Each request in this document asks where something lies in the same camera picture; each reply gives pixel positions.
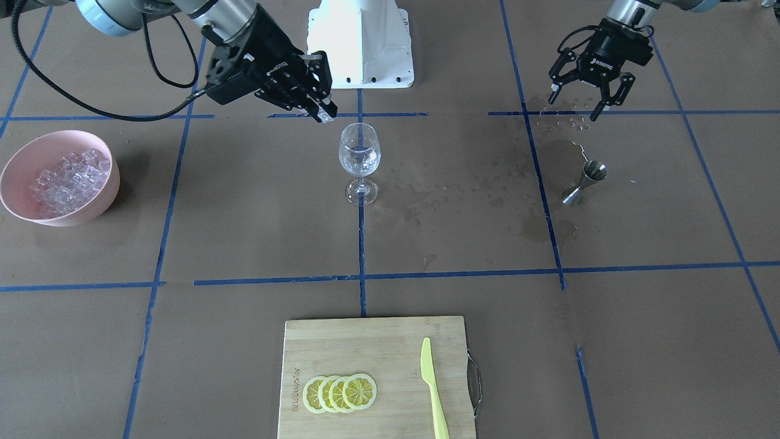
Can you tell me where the ice cubes pile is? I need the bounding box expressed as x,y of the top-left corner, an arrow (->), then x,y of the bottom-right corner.
29,148 -> 112,219

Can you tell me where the steel double jigger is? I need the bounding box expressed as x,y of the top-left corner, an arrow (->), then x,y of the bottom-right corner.
562,160 -> 608,206

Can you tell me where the clear ice cube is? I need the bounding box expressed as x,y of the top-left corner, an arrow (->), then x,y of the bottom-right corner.
317,111 -> 334,123

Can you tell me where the clear wine glass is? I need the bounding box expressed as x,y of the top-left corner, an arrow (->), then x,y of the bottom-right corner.
339,123 -> 381,205

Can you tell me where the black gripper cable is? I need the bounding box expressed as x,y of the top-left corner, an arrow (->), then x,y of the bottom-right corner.
9,0 -> 220,121

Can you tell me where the pink bowl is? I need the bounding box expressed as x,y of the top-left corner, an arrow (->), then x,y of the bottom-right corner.
2,130 -> 120,227

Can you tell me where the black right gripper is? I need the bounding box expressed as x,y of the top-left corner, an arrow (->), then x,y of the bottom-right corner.
204,6 -> 339,123

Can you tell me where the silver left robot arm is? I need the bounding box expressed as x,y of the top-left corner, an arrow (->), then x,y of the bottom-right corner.
548,1 -> 666,121

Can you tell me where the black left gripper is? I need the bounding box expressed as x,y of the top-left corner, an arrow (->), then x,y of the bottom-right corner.
548,18 -> 653,122

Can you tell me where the wooden cutting board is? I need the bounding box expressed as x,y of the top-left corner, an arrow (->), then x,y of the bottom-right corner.
277,316 -> 477,438

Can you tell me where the yellow plastic knife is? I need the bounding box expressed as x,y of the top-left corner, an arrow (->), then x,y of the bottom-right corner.
419,337 -> 450,438

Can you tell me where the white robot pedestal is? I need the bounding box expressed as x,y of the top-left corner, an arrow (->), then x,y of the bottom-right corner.
307,1 -> 415,90

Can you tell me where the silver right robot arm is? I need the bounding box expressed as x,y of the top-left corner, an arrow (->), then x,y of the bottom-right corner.
76,1 -> 338,122

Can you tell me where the yellow lemon slice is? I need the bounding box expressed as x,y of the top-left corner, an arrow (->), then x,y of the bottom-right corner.
342,373 -> 378,410

